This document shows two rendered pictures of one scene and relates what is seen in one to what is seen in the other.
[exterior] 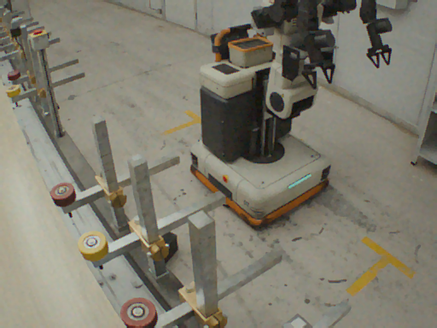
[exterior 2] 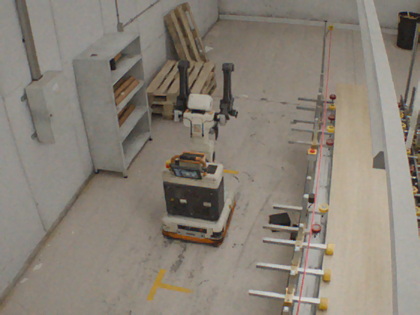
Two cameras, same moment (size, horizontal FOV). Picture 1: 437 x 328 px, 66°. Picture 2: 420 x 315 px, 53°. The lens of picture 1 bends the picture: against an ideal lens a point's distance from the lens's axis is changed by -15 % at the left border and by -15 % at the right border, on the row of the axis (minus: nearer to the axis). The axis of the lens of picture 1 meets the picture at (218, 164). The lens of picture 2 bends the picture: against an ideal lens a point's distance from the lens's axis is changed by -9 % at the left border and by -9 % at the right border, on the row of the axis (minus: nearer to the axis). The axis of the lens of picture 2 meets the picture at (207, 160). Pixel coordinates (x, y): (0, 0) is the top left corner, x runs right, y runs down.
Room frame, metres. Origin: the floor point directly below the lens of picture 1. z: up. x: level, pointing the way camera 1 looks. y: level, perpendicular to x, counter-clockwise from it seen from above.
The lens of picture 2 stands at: (3.97, 2.65, 3.28)
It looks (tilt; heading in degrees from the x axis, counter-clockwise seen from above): 35 degrees down; 233
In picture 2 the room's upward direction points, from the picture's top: 3 degrees counter-clockwise
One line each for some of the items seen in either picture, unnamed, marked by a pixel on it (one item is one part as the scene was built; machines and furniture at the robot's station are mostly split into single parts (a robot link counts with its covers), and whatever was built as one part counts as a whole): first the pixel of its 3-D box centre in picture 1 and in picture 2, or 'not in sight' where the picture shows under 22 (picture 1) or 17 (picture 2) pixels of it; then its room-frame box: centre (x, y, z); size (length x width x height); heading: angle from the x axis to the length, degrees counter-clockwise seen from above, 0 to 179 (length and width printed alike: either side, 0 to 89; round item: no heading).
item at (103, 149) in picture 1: (111, 184); (315, 139); (0.89, 0.33, 0.88); 0.04 x 0.04 x 0.48; 36
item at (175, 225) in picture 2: not in sight; (192, 228); (2.18, -0.05, 0.23); 0.41 x 0.02 x 0.08; 126
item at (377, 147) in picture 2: not in sight; (373, 48); (1.70, 1.32, 2.34); 2.40 x 0.12 x 0.08; 36
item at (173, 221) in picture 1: (159, 228); (311, 131); (0.74, 0.17, 0.84); 0.43 x 0.03 x 0.04; 126
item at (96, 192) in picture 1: (120, 182); (310, 144); (0.95, 0.31, 0.84); 0.43 x 0.03 x 0.04; 126
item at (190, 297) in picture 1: (202, 308); not in sight; (0.50, 0.04, 0.81); 0.14 x 0.06 x 0.05; 36
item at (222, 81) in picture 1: (253, 98); (194, 184); (2.00, -0.20, 0.59); 0.55 x 0.34 x 0.83; 126
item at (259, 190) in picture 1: (260, 166); (199, 211); (1.92, -0.26, 0.16); 0.67 x 0.64 x 0.25; 36
